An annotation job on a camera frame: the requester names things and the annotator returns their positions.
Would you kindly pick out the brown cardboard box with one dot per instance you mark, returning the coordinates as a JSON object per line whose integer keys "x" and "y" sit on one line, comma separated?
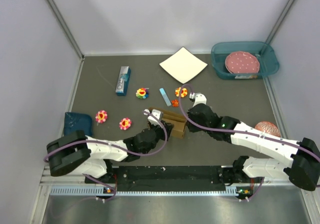
{"x": 178, "y": 121}

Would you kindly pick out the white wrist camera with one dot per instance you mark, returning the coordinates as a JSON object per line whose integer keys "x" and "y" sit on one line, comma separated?
{"x": 197, "y": 98}
{"x": 154, "y": 116}

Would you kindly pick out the dark blue dish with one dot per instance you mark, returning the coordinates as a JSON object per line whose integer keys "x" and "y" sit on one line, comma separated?
{"x": 74, "y": 121}

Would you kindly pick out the white square plate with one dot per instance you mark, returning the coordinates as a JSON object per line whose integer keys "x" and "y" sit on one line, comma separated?
{"x": 183, "y": 66}

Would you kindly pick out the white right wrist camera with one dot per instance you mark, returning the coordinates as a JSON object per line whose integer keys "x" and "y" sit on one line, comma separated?
{"x": 197, "y": 98}

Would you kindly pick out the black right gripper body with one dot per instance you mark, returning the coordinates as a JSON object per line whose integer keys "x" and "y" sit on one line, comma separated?
{"x": 193, "y": 128}

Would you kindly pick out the orange red small toy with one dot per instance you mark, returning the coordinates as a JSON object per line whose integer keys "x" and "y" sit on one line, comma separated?
{"x": 175, "y": 103}

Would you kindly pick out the light blue stick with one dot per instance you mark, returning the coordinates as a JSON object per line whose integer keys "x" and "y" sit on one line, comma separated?
{"x": 165, "y": 97}

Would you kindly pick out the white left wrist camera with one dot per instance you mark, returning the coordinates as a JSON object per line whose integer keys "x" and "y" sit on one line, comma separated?
{"x": 154, "y": 116}

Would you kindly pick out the rainbow plush flower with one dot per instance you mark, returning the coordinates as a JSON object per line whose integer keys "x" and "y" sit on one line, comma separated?
{"x": 142, "y": 93}

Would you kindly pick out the teal plastic bin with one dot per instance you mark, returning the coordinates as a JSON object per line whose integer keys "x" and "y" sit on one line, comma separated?
{"x": 265, "y": 54}

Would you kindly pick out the orange plush flower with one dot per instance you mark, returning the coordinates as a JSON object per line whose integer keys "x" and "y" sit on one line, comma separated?
{"x": 181, "y": 92}

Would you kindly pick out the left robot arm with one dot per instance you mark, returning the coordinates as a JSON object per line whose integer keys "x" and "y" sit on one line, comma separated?
{"x": 77, "y": 153}

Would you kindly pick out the pink patterned bowl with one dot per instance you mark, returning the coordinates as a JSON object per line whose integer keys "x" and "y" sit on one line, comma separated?
{"x": 268, "y": 127}

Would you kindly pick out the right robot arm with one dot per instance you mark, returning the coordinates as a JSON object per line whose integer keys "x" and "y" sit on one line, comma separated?
{"x": 297, "y": 161}

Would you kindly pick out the blue toothpaste box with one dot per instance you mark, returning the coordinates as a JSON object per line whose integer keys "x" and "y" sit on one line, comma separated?
{"x": 123, "y": 81}

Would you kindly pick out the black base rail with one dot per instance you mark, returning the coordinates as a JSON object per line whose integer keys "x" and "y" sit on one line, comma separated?
{"x": 175, "y": 178}

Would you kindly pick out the pink plush flower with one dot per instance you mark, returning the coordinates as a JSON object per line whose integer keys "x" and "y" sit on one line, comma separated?
{"x": 101, "y": 116}
{"x": 125, "y": 124}

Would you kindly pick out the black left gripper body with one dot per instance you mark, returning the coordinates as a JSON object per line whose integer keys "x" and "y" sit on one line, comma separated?
{"x": 160, "y": 133}

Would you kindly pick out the pink dotted plate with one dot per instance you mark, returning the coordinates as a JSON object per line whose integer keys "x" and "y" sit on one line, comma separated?
{"x": 241, "y": 62}

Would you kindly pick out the white cable duct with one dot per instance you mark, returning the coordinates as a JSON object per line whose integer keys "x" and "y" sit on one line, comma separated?
{"x": 102, "y": 191}

